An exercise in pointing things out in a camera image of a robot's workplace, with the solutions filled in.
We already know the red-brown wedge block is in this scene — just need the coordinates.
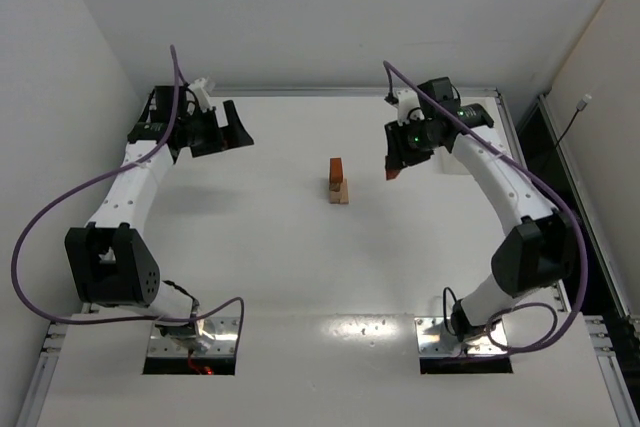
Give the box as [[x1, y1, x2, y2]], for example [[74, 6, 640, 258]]
[[385, 168, 402, 181]]

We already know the red-brown arch block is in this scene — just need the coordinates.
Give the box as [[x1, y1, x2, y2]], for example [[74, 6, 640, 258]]
[[329, 157, 344, 184]]

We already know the long light wood plank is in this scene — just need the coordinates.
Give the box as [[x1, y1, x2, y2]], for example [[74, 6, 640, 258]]
[[329, 190, 342, 204]]

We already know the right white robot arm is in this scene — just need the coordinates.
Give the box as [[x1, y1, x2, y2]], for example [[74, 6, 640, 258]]
[[384, 77, 586, 341]]

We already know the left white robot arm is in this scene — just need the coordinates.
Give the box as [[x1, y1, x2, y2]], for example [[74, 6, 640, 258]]
[[64, 78, 254, 350]]

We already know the white open box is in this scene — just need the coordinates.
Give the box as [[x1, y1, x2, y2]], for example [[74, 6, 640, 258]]
[[436, 96, 512, 175]]

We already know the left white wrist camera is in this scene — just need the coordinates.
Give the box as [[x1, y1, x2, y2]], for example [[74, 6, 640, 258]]
[[189, 77, 215, 112]]

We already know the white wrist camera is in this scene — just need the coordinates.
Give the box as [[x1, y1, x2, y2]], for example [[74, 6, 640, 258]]
[[384, 89, 424, 125], [189, 77, 215, 112]]

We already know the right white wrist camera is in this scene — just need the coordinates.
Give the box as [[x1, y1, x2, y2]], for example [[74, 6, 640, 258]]
[[384, 89, 424, 125]]

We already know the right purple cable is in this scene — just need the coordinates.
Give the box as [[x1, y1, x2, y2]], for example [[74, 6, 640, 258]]
[[382, 60, 589, 363]]

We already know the purple cable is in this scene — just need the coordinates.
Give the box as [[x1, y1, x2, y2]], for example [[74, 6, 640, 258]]
[[382, 60, 589, 363], [10, 44, 245, 326]]

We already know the black cable with white plug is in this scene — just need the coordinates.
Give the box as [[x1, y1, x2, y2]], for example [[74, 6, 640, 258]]
[[552, 93, 593, 146]]

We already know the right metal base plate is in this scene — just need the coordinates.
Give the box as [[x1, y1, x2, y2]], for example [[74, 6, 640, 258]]
[[414, 316, 507, 360]]

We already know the metal base plate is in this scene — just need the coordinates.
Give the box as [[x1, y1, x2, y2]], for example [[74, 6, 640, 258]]
[[414, 316, 507, 360], [147, 316, 240, 358]]

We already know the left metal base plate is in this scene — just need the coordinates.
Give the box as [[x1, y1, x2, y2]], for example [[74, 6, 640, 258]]
[[147, 316, 240, 358]]

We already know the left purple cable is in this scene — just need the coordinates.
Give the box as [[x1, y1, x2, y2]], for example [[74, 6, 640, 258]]
[[10, 44, 245, 326]]

